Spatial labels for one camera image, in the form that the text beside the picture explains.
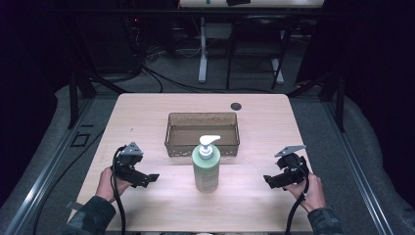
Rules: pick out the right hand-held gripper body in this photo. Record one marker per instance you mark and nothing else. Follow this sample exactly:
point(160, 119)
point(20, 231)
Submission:
point(292, 166)

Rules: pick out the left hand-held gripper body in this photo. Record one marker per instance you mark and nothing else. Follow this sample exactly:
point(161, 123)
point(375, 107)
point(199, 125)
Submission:
point(128, 160)

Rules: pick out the green pump soap bottle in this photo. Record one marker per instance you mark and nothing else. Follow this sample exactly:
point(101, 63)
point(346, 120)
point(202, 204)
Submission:
point(206, 169)

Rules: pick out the person's right hand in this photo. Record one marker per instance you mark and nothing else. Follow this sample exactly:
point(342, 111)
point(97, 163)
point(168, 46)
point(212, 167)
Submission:
point(313, 192)

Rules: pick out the person's left hand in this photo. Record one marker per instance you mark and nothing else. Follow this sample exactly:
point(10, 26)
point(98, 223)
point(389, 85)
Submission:
point(106, 186)

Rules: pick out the black round table grommet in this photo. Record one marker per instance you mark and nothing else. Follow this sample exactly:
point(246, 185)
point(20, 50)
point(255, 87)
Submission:
point(236, 106)

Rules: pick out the white desk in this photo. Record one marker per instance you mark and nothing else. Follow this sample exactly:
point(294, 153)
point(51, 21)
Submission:
point(203, 49)

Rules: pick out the black object on desk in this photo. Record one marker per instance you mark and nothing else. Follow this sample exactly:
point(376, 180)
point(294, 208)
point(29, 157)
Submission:
point(238, 2)

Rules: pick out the aluminium floor rail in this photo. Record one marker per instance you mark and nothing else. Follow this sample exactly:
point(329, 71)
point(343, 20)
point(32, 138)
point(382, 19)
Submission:
point(49, 169)
point(359, 169)

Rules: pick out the black frame post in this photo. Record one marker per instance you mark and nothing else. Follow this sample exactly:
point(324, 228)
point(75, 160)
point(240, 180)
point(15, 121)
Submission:
point(340, 104)
point(73, 101)

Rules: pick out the black metal chair frame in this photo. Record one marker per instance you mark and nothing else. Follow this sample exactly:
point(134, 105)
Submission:
point(257, 42)

